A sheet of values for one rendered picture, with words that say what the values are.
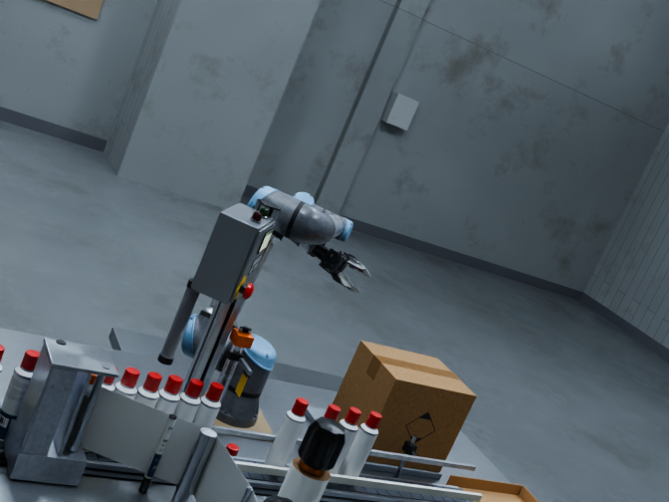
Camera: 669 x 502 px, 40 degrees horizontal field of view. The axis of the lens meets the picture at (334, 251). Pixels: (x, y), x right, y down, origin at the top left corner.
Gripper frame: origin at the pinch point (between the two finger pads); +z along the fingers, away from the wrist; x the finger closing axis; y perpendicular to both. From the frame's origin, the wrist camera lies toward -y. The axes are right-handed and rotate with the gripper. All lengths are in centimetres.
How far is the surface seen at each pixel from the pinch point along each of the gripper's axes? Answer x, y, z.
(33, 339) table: -59, 76, -46
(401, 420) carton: -19, 33, 43
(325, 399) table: -37.2, 5.9, 15.0
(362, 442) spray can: -22, 64, 43
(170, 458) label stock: -38, 114, 20
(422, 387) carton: -8, 34, 42
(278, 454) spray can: -34, 80, 31
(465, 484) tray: -27, 11, 67
